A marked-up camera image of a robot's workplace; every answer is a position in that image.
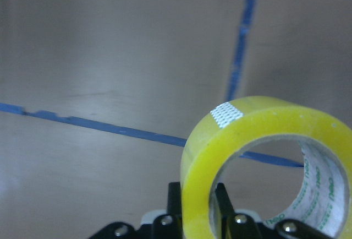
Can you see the yellow tape roll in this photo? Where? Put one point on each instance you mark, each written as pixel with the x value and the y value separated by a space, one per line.
pixel 324 201

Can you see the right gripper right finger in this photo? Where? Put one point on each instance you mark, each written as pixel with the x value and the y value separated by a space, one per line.
pixel 234 225

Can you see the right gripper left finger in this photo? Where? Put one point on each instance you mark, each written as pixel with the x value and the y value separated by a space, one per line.
pixel 169 224

